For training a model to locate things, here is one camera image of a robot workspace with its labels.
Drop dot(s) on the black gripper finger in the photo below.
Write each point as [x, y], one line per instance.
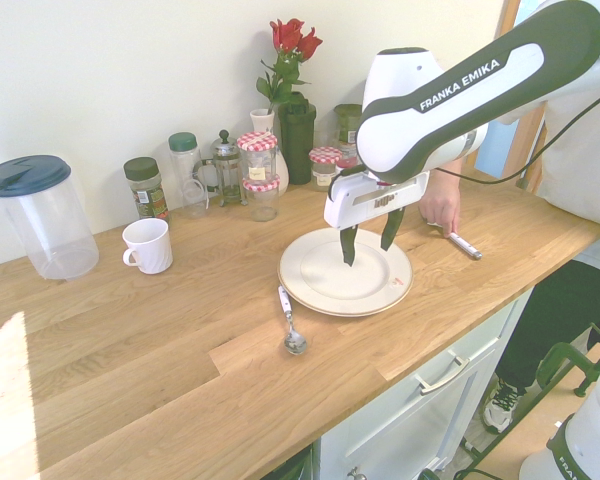
[349, 247]
[392, 230]

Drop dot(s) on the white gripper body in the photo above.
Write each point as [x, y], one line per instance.
[360, 200]

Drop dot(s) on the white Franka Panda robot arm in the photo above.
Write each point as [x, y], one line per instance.
[430, 125]

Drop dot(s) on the white plate with gold rim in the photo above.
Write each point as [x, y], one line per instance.
[330, 290]

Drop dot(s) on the person's bare hand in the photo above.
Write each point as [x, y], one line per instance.
[440, 200]

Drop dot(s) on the small yogurt cup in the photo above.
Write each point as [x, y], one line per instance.
[347, 159]

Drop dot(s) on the small labelled jar checkered lid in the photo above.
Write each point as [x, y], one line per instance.
[324, 167]

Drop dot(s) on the clear drinking glass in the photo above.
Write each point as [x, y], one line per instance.
[326, 135]

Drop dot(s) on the jar with green cap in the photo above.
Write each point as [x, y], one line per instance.
[347, 120]

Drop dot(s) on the white ceramic vase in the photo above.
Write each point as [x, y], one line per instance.
[281, 170]

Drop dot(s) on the dark green tall canister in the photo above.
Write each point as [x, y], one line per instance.
[297, 140]

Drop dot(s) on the short jar red checkered lid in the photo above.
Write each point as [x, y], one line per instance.
[262, 200]

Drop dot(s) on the tall jar red checkered lid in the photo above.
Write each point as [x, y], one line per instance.
[257, 150]

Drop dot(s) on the glass french press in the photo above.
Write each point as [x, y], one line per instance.
[226, 170]

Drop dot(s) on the small clear plastic cup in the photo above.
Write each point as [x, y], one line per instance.
[196, 200]

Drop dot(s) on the red rose with stem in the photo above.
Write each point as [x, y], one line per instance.
[286, 34]
[310, 46]

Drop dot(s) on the clear bottle green lid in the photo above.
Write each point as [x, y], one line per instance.
[184, 160]

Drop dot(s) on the white kitchen cabinet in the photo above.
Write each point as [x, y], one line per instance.
[420, 415]

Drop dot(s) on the person in white shirt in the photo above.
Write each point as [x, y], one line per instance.
[580, 165]

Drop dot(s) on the white ceramic mug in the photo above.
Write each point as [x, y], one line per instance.
[150, 247]

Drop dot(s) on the white black sneaker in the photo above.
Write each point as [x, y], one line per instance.
[500, 407]

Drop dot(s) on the coffee jar dark lid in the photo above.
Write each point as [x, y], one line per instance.
[147, 192]

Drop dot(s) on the green metal clamp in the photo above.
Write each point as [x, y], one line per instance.
[570, 360]

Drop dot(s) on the metal cabinet knob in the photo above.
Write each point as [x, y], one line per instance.
[355, 473]

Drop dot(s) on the clear pitcher dark blue lid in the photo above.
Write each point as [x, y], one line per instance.
[45, 225]

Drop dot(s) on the green metal floor frame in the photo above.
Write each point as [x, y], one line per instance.
[480, 457]

